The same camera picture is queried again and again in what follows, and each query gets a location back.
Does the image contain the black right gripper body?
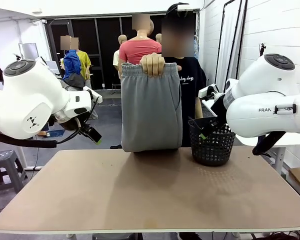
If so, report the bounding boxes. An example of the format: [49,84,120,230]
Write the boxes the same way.
[211,94,227,126]

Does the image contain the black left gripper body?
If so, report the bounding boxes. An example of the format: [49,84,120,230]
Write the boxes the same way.
[77,121,93,137]

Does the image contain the grey training pants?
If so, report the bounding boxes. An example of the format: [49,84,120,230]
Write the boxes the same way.
[120,62,184,153]

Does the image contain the person's left forearm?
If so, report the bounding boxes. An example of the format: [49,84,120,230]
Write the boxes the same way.
[194,104,204,119]

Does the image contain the person's right hand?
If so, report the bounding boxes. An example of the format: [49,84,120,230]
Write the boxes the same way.
[140,52,166,77]

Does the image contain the black mesh basket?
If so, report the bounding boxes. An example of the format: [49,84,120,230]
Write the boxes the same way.
[188,116,237,168]

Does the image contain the person in black t-shirt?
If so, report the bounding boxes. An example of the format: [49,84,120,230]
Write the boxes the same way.
[162,2,208,240]

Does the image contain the mannequin with blue jacket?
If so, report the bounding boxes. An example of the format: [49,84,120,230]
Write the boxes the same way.
[62,36,87,91]

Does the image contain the mannequin with yellow shirt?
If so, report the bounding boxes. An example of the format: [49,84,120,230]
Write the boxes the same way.
[76,37,100,120]

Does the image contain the grey plastic stool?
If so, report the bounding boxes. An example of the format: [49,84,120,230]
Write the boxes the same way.
[0,149,29,200]

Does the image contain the mannequin with red top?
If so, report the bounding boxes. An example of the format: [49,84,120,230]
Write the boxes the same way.
[118,13,163,77]

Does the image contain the grey framed board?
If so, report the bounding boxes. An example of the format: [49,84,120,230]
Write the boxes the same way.
[18,42,40,62]

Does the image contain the black baseball cap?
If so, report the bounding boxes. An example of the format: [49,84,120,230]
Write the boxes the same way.
[166,2,190,26]

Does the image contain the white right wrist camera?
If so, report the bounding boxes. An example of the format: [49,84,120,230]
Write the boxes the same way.
[198,84,220,99]

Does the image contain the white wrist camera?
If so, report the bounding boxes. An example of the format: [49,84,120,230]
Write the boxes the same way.
[198,84,220,99]
[82,86,103,103]

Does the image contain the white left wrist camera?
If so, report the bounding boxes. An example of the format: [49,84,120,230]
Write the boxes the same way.
[82,86,103,103]

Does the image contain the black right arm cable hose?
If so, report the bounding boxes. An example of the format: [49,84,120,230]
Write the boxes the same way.
[251,131,287,156]

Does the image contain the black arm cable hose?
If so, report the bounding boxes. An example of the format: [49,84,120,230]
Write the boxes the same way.
[251,131,287,156]
[0,129,58,149]

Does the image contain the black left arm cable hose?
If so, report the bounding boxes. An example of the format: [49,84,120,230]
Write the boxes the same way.
[0,129,58,149]

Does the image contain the black wall pipe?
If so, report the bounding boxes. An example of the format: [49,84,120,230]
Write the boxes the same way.
[214,0,235,99]
[223,0,242,99]
[236,0,248,76]

